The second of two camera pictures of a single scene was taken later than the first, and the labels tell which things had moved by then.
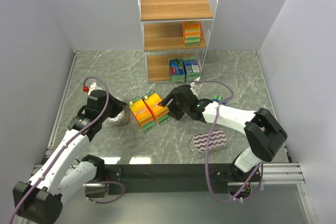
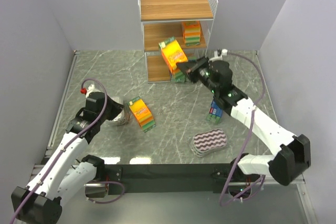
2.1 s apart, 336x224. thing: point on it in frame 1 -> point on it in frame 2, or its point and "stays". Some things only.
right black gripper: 174,102 -> 196,69
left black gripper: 117,106 stays
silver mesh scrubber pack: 124,118 stays
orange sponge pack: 191,32 stays
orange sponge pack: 142,114 stays
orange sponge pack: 161,113 -> 172,53
